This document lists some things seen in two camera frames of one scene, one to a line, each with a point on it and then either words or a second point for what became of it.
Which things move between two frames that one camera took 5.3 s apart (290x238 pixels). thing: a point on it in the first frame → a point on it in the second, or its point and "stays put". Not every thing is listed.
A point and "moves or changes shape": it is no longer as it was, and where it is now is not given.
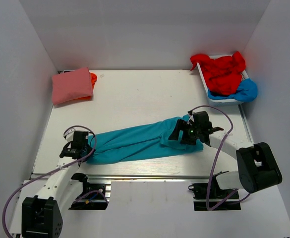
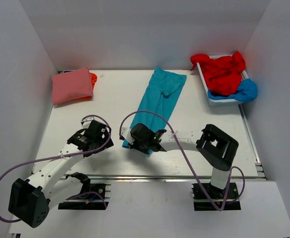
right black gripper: x=180 y=131 → x=137 y=145
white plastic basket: x=212 y=100 stays put
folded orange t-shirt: x=93 y=79 stays put
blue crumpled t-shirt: x=246 y=92 stays put
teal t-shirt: x=132 y=141 moves or changes shape
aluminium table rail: x=147 y=177 stays put
